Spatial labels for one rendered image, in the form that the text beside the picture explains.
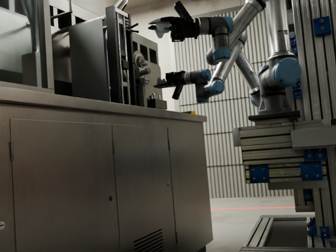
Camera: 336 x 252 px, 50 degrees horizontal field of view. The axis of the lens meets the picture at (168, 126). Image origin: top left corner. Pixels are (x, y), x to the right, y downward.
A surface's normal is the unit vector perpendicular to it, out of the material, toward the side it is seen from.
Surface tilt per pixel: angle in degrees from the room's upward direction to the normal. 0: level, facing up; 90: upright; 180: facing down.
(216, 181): 90
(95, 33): 90
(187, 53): 90
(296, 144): 90
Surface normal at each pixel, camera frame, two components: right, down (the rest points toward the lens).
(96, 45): -0.46, -0.03
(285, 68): 0.10, 0.05
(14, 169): 0.88, -0.11
